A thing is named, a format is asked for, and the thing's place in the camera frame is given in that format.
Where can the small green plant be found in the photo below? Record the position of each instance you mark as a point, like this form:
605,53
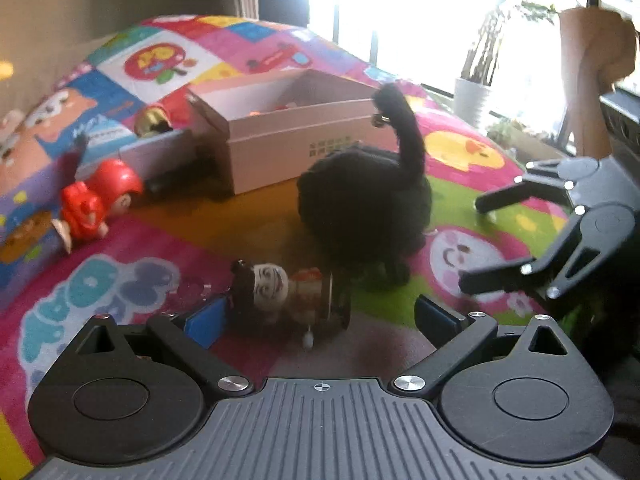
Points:
507,134

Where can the red figure toy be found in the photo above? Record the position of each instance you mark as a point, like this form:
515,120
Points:
107,185

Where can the pink box lid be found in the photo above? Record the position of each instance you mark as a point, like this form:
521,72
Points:
150,155

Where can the white plant pot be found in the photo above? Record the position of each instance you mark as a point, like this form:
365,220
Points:
471,102

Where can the green houseplant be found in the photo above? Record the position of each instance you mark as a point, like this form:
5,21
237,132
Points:
492,25

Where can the person's right forearm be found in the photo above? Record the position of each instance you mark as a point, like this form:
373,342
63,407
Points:
582,85

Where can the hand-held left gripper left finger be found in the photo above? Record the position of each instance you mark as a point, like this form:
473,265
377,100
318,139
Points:
206,322

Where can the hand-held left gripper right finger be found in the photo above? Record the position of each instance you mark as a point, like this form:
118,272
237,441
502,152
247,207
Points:
435,317

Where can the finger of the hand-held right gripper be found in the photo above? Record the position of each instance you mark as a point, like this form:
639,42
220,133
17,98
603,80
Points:
495,277
505,194

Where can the pink cardboard box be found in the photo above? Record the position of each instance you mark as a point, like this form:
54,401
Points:
300,160

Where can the gold and red bell toy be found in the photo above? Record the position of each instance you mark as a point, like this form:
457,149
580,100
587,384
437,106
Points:
152,121

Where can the colourful printed mat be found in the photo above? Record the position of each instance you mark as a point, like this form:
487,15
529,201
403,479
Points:
100,290

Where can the white-faced wind-up doll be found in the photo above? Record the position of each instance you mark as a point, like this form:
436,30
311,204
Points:
270,285

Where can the black plush toy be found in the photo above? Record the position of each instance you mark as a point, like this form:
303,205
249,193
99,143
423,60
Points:
365,195

